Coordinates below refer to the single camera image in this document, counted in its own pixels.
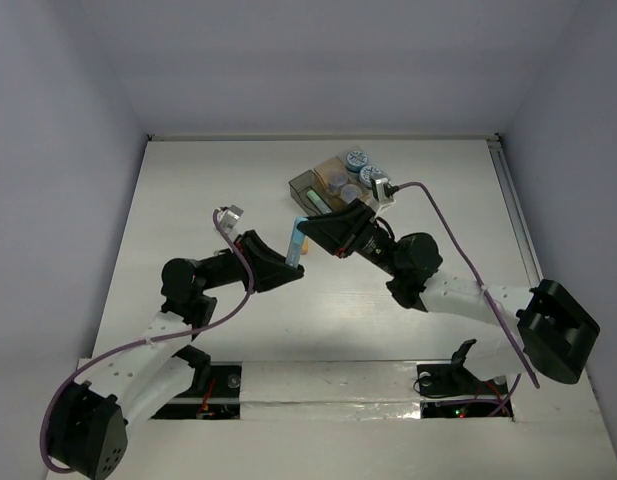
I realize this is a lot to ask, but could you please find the blue marker cap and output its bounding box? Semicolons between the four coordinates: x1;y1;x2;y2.
291;217;307;245

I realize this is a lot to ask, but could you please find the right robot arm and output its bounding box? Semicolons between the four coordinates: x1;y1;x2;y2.
298;200;600;392

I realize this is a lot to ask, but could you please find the green highlighter marker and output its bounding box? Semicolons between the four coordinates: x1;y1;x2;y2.
306;189;332;214

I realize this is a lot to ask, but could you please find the blue highlighter marker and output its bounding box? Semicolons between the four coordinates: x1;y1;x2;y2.
285;232;305;268

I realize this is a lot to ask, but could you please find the aluminium rail right edge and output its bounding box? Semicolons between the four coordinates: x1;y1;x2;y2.
486;133;567;355

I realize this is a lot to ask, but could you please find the clear jar of pins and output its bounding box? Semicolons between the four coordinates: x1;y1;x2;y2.
339;183;363;204
327;170;349;195

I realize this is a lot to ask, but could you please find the clear plastic container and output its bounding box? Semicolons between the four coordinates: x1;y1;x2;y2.
337;146;390;194

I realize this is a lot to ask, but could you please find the dark grey plastic container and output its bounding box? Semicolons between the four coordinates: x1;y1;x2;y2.
288;170;345;216

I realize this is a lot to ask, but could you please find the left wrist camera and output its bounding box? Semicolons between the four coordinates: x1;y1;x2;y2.
215;205;244;239

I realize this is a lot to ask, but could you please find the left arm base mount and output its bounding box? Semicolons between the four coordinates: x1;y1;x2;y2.
152;346;242;420

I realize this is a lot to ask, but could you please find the amber plastic container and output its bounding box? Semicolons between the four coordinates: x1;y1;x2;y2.
314;157;370;210

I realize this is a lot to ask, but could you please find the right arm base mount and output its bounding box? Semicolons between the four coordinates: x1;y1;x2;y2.
413;339;514;419

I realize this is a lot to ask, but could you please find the silver foil tape strip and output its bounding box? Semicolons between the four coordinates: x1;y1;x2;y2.
239;361;421;421

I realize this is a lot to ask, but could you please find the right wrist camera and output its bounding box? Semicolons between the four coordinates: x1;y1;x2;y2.
370;176;395;213

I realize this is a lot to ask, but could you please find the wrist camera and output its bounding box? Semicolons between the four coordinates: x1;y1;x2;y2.
370;176;395;213
215;205;244;239

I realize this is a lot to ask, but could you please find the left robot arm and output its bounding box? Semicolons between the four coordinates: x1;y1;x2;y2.
39;228;305;479

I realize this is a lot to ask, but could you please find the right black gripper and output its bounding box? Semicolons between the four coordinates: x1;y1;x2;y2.
294;201;401;278

